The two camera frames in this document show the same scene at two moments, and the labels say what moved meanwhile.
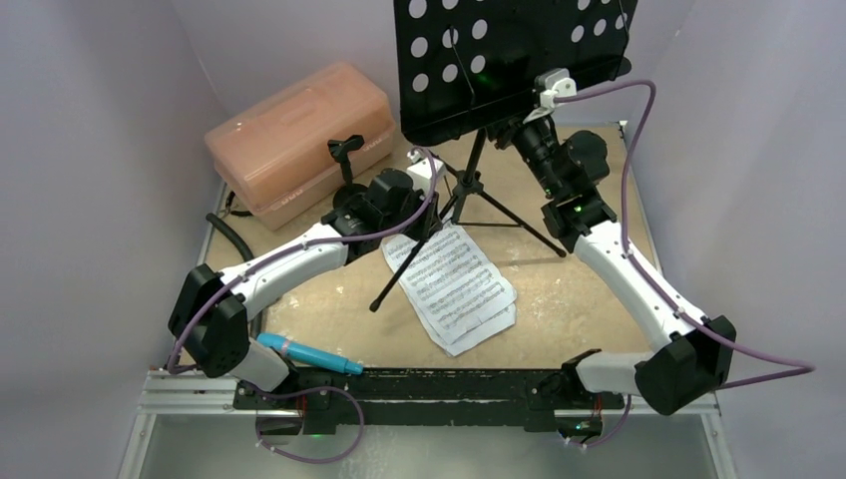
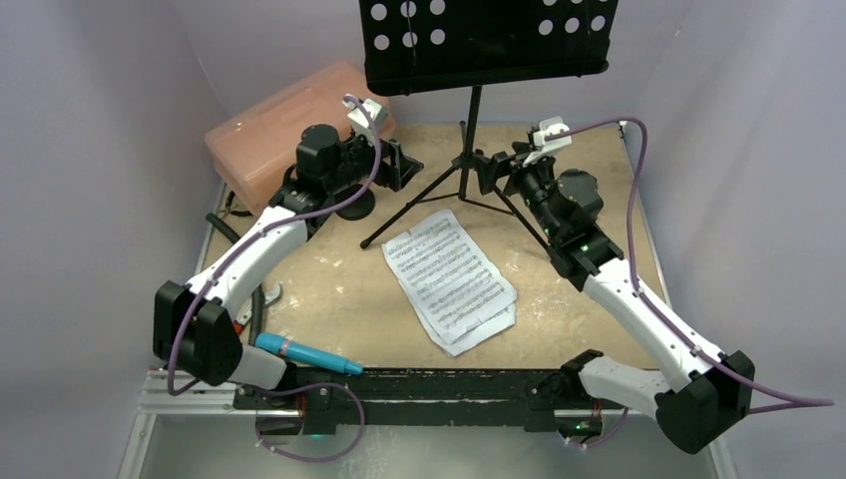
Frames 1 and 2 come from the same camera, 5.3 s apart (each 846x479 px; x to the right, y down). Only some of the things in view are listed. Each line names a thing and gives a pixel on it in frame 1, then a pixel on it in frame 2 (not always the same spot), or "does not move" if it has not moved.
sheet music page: x=454 y=287 does not move
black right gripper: x=514 y=129 -> x=501 y=164
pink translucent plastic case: x=273 y=160 does not move
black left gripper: x=428 y=222 -> x=394 y=175
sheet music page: x=503 y=318 does not move
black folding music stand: x=398 y=276 -> x=458 y=47
